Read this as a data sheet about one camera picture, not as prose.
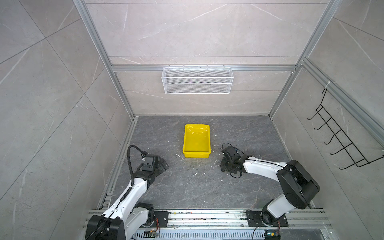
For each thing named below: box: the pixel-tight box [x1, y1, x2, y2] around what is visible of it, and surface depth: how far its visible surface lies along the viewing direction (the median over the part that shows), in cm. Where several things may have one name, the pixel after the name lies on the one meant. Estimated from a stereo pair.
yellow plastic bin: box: [182, 124, 212, 158], surface depth 104 cm
